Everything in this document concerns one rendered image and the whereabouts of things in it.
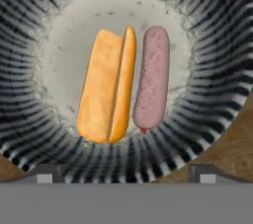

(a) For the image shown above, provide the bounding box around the orange hot dog bun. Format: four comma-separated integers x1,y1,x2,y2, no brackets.
76,26,137,145

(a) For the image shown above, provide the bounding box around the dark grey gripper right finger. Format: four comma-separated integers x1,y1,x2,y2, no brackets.
190,163,246,185

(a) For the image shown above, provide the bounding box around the black and white striped bowl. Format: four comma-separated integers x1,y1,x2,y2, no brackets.
0,0,253,185

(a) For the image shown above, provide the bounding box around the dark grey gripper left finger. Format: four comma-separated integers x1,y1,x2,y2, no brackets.
12,163,64,185

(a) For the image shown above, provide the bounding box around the pink sausage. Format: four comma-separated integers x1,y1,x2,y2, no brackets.
131,25,171,135

